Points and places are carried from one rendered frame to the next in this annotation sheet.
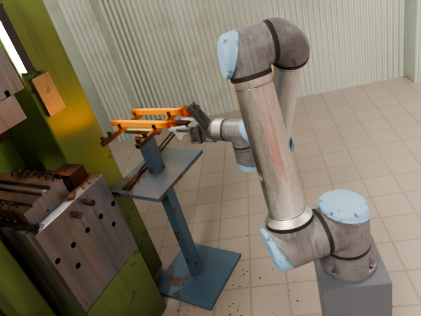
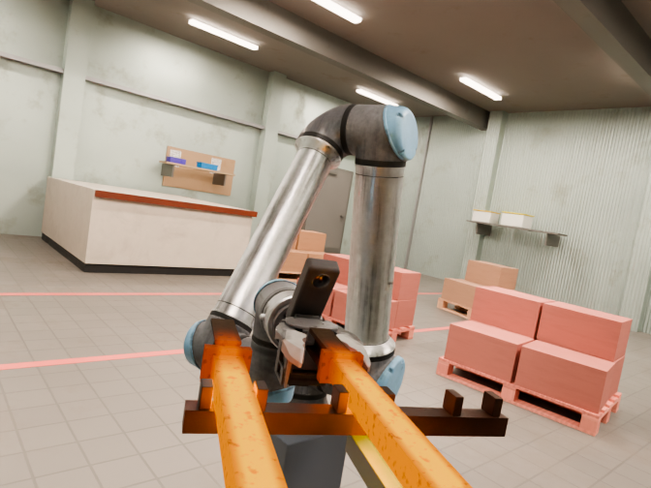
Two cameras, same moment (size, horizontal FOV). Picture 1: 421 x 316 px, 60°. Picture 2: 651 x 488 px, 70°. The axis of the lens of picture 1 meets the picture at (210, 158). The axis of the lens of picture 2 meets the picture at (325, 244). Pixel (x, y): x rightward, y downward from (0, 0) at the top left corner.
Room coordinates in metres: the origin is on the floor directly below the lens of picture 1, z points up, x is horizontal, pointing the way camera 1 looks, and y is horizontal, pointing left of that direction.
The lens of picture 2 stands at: (1.90, 0.38, 1.19)
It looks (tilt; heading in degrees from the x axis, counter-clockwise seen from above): 4 degrees down; 216
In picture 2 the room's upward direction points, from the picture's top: 9 degrees clockwise
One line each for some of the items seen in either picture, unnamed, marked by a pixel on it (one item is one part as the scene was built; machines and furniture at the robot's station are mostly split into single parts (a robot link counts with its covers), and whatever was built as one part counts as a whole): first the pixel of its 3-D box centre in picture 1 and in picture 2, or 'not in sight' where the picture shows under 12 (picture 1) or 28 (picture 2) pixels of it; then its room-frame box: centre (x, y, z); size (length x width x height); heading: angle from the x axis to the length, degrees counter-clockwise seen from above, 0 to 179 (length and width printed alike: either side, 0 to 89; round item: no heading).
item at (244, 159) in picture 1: (249, 154); (267, 367); (1.26, -0.15, 0.89); 0.12 x 0.09 x 0.12; 96
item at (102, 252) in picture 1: (51, 233); not in sight; (1.42, 0.81, 0.69); 0.56 x 0.38 x 0.45; 55
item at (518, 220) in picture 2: not in sight; (516, 220); (-7.62, -2.02, 1.54); 0.48 x 0.40 x 0.27; 77
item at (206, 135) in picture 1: (203, 130); (302, 342); (1.37, 0.00, 1.00); 0.12 x 0.08 x 0.09; 52
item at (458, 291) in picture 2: not in sight; (495, 293); (-4.84, -1.42, 0.38); 1.41 x 1.04 x 0.76; 77
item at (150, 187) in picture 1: (158, 171); not in sight; (1.58, 0.27, 0.75); 0.40 x 0.30 x 0.02; 143
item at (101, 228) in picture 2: not in sight; (144, 226); (-2.20, -5.87, 0.48); 2.57 x 2.18 x 0.97; 77
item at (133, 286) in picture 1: (92, 296); not in sight; (1.42, 0.81, 0.23); 0.56 x 0.38 x 0.47; 55
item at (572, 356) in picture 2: not in sight; (533, 348); (-2.10, -0.32, 0.36); 1.23 x 0.89 x 0.73; 79
